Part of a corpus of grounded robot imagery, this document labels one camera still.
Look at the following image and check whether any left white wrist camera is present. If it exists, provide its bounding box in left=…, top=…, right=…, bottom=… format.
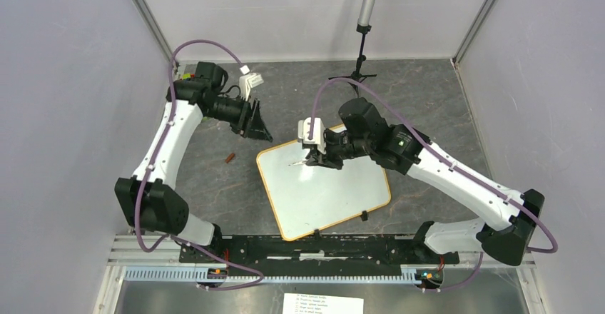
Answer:
left=238, top=65, right=264, bottom=101

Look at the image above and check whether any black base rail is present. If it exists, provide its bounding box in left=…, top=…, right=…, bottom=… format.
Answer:
left=208, top=234, right=460, bottom=278

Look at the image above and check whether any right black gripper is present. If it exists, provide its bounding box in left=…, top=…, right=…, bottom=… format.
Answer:
left=306, top=128, right=372, bottom=170

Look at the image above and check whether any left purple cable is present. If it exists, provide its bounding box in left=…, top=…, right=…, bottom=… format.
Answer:
left=133, top=39, right=265, bottom=292

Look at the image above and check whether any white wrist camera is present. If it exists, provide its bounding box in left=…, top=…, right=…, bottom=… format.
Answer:
left=238, top=65, right=264, bottom=101
left=298, top=117, right=326, bottom=154

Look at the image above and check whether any black tripod stand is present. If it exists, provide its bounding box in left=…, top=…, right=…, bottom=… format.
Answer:
left=340, top=24, right=377, bottom=97

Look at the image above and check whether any purple cable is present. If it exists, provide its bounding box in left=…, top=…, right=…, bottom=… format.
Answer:
left=307, top=76, right=559, bottom=294
left=133, top=39, right=265, bottom=292

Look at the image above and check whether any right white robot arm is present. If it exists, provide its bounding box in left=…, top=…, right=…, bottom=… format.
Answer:
left=298, top=98, right=544, bottom=266

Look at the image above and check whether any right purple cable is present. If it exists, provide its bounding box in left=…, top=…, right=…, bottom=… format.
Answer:
left=307, top=76, right=559, bottom=294

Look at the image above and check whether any yellow framed whiteboard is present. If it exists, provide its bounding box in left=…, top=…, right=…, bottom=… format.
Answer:
left=256, top=141, right=392, bottom=241

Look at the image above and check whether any red marker cap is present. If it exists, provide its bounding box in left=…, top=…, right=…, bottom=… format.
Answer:
left=225, top=153, right=235, bottom=163

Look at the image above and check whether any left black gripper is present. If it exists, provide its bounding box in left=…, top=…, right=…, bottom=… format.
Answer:
left=206, top=93, right=273, bottom=143

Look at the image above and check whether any white paper sheet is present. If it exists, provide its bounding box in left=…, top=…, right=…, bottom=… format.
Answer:
left=282, top=293, right=364, bottom=314

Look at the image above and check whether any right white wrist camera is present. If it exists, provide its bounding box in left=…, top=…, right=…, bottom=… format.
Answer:
left=298, top=117, right=326, bottom=154

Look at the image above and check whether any slotted cable duct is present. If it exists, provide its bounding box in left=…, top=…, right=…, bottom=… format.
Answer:
left=121, top=266, right=427, bottom=285

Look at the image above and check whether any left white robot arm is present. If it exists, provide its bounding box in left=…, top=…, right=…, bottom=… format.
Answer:
left=114, top=62, right=273, bottom=263

